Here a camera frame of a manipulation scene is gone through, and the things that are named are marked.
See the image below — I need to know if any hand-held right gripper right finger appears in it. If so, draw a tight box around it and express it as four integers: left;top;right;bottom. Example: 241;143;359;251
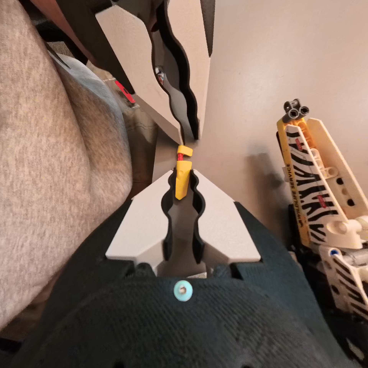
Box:
190;169;262;277

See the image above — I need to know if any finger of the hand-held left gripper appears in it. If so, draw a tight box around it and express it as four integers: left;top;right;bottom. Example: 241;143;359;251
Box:
156;0;212;141
95;5;189;145

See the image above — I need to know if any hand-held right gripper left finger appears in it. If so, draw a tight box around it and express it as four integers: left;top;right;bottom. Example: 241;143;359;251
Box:
105;169;177;276

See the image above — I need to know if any long yellow lego piece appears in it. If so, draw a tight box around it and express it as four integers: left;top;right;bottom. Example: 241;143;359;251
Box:
175;160;192;201

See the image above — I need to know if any zebra striped lego helicopter model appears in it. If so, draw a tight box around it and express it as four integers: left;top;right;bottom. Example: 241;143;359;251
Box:
276;99;368;366

